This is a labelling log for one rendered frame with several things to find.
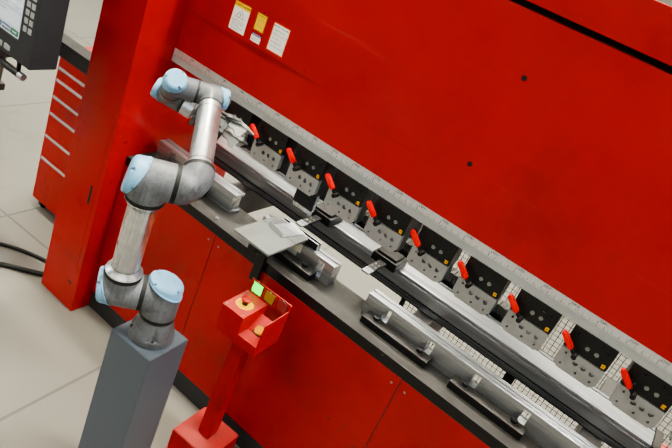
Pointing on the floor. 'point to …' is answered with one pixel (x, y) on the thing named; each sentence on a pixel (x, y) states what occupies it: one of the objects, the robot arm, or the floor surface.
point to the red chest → (59, 135)
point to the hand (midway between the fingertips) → (248, 136)
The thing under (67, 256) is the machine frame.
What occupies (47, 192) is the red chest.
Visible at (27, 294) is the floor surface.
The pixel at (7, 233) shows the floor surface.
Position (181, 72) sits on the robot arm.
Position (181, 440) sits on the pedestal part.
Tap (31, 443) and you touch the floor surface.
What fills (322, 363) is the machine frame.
